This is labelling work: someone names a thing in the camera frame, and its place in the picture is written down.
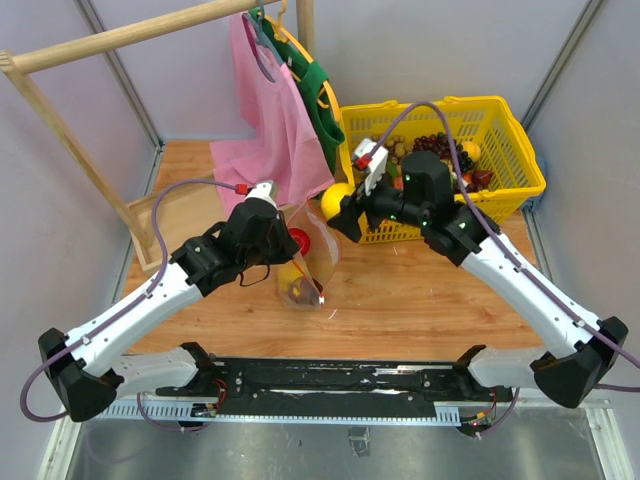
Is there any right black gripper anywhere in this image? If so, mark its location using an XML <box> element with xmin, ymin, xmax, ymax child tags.
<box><xmin>328</xmin><ymin>163</ymin><xmax>428</xmax><ymax>241</ymax></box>

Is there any yellow lemon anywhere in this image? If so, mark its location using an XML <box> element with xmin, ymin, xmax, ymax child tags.
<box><xmin>277</xmin><ymin>261</ymin><xmax>304</xmax><ymax>298</ymax></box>
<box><xmin>320</xmin><ymin>183</ymin><xmax>354</xmax><ymax>220</ymax></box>

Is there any red apple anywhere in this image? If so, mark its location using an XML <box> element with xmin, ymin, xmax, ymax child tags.
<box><xmin>289</xmin><ymin>227</ymin><xmax>312</xmax><ymax>256</ymax></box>

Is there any clear zip top bag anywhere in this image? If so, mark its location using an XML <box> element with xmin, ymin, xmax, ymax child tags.
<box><xmin>278</xmin><ymin>201</ymin><xmax>341</xmax><ymax>309</ymax></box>

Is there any dark red mangosteen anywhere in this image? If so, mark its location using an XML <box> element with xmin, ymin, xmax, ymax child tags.
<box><xmin>288</xmin><ymin>277</ymin><xmax>321</xmax><ymax>307</ymax></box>

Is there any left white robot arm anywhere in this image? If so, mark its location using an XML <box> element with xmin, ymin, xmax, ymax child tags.
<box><xmin>38</xmin><ymin>183</ymin><xmax>298</xmax><ymax>422</ymax></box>

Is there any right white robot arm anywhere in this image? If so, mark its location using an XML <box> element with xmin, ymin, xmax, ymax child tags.
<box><xmin>321</xmin><ymin>151</ymin><xmax>628</xmax><ymax>408</ymax></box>

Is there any brown longan bunch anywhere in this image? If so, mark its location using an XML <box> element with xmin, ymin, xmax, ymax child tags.
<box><xmin>383</xmin><ymin>134</ymin><xmax>407</xmax><ymax>168</ymax></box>

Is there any wooden clothes rack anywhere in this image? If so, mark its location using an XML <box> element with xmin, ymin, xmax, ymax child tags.
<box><xmin>0</xmin><ymin>0</ymin><xmax>337</xmax><ymax>274</ymax></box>

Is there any pink shirt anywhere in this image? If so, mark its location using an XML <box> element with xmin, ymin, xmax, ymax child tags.
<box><xmin>210</xmin><ymin>14</ymin><xmax>334</xmax><ymax>206</ymax></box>

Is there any dark purple grape bunch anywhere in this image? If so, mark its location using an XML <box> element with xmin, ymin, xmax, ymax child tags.
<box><xmin>413</xmin><ymin>132</ymin><xmax>476</xmax><ymax>173</ymax></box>

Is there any yellow peach fruit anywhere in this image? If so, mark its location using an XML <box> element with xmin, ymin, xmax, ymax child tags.
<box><xmin>461</xmin><ymin>141</ymin><xmax>482</xmax><ymax>162</ymax></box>

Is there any green shirt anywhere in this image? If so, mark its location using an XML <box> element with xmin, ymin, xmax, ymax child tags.
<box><xmin>249</xmin><ymin>8</ymin><xmax>345</xmax><ymax>175</ymax></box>

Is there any yellow plastic basket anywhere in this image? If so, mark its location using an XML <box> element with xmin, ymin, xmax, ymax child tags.
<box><xmin>338</xmin><ymin>95</ymin><xmax>547</xmax><ymax>245</ymax></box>

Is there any yellow hanger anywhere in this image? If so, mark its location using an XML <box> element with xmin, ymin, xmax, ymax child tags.
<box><xmin>263</xmin><ymin>1</ymin><xmax>341</xmax><ymax>122</ymax></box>

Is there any grey hanger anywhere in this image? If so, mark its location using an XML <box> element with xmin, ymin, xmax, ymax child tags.
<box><xmin>242</xmin><ymin>12</ymin><xmax>284</xmax><ymax>84</ymax></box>

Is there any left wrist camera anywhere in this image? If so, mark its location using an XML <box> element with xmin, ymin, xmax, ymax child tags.
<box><xmin>235</xmin><ymin>180</ymin><xmax>278</xmax><ymax>208</ymax></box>

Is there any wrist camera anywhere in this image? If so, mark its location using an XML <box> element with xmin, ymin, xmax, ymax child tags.
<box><xmin>235</xmin><ymin>180</ymin><xmax>278</xmax><ymax>208</ymax></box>
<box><xmin>352</xmin><ymin>138</ymin><xmax>389</xmax><ymax>196</ymax></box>

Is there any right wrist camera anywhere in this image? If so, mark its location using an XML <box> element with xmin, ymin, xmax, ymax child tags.
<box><xmin>352</xmin><ymin>138</ymin><xmax>389</xmax><ymax>196</ymax></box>

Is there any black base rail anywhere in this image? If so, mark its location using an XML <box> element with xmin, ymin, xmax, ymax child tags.
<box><xmin>154</xmin><ymin>355</ymin><xmax>514</xmax><ymax>424</ymax></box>

